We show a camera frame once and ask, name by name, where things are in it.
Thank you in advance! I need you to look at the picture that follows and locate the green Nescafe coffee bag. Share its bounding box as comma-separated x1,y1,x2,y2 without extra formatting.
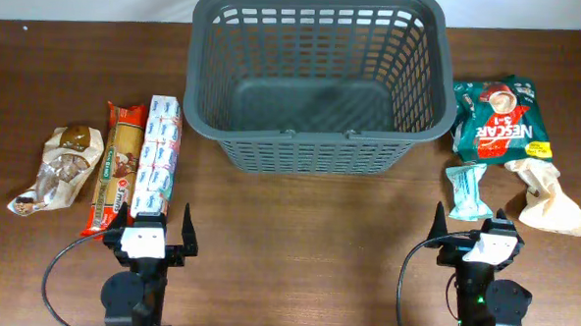
450,76,554,164

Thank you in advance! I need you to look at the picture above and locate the white tissue multipack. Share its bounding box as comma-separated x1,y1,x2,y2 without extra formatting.
130,95,183,218

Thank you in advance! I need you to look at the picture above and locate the beige brown cookie bag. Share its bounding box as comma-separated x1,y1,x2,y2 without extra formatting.
7,125,104,216

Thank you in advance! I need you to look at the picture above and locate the red spaghetti pasta pack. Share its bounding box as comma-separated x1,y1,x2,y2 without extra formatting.
80,102,147,237

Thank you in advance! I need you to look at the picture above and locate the grey plastic shopping basket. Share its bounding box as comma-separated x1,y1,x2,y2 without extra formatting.
183,0,456,175

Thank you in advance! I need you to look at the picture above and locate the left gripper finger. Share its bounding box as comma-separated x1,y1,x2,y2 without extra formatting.
182,203,198,255
107,202,129,230

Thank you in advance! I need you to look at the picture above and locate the beige paper bag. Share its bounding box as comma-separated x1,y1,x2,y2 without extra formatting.
504,158,581,237

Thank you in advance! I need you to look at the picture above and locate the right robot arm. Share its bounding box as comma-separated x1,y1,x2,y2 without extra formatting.
426,203,532,326

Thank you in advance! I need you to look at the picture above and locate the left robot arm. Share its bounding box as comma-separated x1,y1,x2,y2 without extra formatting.
100,204,198,326

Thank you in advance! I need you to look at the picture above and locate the light teal snack packet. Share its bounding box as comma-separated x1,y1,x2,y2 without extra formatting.
446,163,493,221

